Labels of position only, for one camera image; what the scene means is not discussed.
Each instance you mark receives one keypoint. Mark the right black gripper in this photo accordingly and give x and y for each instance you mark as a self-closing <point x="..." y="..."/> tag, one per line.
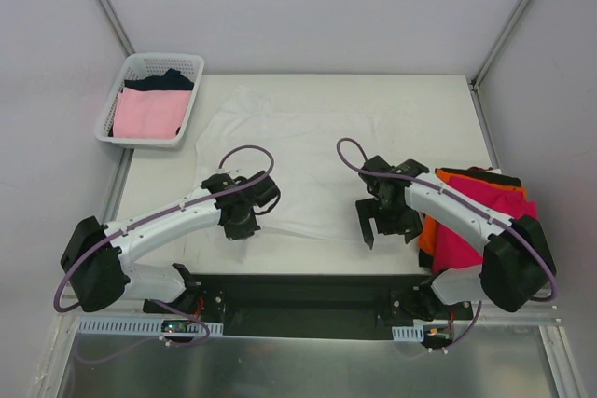
<point x="389" y="219"/>

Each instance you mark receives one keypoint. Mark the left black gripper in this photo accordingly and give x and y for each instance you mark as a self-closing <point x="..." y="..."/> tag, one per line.
<point x="241" y="228"/>

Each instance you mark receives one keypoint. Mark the black t shirt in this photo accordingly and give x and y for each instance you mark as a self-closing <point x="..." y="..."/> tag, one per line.
<point x="490" y="176"/>

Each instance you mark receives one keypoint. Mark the white t shirt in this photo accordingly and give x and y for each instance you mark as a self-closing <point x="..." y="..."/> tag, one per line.
<point x="314" y="228"/>

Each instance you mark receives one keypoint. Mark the magenta t shirt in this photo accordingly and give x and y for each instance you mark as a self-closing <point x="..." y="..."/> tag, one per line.
<point x="452" y="249"/>

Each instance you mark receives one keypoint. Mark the white plastic laundry basket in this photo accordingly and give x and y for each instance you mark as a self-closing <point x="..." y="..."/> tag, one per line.
<point x="139" y="66"/>

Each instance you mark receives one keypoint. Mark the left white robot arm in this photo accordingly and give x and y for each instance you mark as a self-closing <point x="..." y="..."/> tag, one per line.
<point x="101" y="261"/>

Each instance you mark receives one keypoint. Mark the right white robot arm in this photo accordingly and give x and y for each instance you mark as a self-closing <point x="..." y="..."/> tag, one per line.
<point x="496" y="254"/>

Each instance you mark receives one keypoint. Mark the pink t shirt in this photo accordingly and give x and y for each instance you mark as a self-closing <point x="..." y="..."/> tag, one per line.
<point x="157" y="114"/>

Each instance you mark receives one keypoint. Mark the navy t shirt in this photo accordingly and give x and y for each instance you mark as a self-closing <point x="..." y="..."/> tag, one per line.
<point x="170" y="80"/>

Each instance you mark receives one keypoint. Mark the right white cable duct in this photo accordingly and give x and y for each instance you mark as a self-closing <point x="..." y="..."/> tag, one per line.
<point x="414" y="333"/>

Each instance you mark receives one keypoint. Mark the white cable duct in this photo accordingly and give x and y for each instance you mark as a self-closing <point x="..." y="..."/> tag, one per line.
<point x="119" y="326"/>
<point x="414" y="333"/>

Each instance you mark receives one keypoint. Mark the right aluminium frame post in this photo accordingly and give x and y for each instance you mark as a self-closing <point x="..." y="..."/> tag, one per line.
<point x="507" y="30"/>

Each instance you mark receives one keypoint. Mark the left white cable duct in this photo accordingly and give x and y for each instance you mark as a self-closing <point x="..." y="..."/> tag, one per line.
<point x="119" y="326"/>

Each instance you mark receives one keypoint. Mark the aluminium rail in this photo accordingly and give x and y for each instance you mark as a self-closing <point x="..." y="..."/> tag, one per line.
<point x="531" y="314"/>

